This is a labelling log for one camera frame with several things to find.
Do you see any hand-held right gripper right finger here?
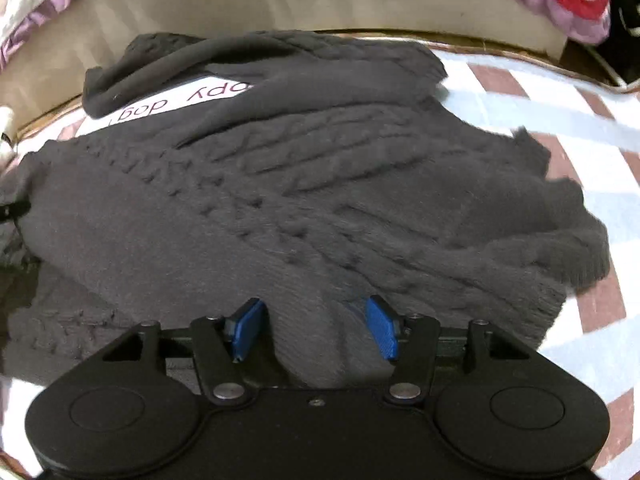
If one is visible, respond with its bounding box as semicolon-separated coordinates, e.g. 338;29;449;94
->
364;295;531;406

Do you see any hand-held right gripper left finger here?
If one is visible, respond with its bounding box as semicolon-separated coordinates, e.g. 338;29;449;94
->
102;297;265;407

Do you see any dark grey knit sweater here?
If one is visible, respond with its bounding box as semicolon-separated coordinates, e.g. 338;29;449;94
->
0;30;612;391

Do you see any checkered plush blanket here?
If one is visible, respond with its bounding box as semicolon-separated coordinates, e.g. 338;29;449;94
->
0;47;640;480

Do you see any beige bed headboard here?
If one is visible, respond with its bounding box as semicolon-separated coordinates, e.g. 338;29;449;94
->
0;0;576;143

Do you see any white cable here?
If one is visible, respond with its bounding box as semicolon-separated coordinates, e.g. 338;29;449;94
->
590;42;640;93

